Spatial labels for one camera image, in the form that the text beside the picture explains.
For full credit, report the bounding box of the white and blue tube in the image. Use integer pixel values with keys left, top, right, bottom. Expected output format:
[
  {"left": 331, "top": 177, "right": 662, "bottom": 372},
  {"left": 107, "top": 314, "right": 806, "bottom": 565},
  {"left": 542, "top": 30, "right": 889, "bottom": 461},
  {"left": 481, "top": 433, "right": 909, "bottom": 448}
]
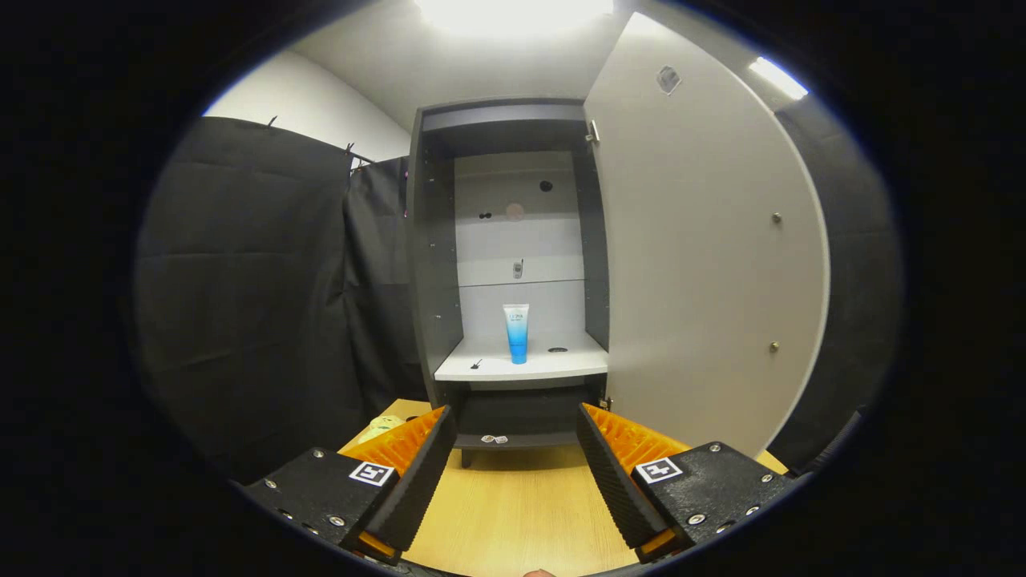
[{"left": 503, "top": 304, "right": 530, "bottom": 365}]

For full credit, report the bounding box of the black backdrop cloth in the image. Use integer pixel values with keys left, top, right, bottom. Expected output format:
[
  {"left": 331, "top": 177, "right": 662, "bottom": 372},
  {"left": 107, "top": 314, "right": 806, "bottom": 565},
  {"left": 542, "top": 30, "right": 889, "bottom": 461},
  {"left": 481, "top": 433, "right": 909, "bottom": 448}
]
[{"left": 132, "top": 100, "right": 907, "bottom": 482}]

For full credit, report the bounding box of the light grey cabinet shelf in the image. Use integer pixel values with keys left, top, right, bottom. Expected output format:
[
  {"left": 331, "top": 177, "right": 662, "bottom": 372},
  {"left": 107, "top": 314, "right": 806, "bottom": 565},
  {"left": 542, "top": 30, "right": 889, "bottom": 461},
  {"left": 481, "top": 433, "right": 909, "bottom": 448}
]
[{"left": 434, "top": 333, "right": 610, "bottom": 382}]

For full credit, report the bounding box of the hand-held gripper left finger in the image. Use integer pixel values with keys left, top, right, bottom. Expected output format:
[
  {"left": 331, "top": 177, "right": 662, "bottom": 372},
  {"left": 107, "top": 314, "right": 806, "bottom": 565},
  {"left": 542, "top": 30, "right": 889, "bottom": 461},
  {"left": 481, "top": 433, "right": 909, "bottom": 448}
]
[{"left": 240, "top": 406, "right": 456, "bottom": 566}]

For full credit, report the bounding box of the light grey cabinet door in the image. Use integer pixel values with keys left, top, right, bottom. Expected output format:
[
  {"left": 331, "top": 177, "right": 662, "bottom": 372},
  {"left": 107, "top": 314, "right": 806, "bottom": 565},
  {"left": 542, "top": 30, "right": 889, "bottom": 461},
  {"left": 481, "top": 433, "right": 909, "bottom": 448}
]
[{"left": 583, "top": 12, "right": 830, "bottom": 459}]

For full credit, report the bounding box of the yellow plush toy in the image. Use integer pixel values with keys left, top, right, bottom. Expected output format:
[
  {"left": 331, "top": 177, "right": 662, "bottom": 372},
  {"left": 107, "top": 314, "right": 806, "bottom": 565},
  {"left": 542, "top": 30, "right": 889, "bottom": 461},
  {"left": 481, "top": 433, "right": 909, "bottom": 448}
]
[{"left": 357, "top": 414, "right": 406, "bottom": 444}]

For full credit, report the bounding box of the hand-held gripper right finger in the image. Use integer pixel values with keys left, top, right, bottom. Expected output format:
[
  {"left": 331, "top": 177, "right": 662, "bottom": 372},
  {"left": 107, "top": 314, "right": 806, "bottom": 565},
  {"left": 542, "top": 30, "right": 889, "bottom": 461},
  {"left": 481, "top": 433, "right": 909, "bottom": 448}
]
[{"left": 577, "top": 403, "right": 802, "bottom": 562}]

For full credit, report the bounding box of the double strip ceiling light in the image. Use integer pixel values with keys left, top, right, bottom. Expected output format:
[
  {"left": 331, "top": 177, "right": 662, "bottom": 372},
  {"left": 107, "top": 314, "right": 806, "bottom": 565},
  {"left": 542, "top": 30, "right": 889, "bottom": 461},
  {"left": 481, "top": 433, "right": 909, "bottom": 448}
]
[{"left": 749, "top": 56, "right": 809, "bottom": 101}]

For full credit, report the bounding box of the large ceiling light panel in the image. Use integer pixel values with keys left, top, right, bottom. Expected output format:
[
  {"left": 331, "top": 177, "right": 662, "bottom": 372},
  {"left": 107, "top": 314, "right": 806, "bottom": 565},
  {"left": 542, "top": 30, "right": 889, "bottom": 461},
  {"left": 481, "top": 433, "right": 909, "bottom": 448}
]
[{"left": 413, "top": 0, "right": 614, "bottom": 37}]

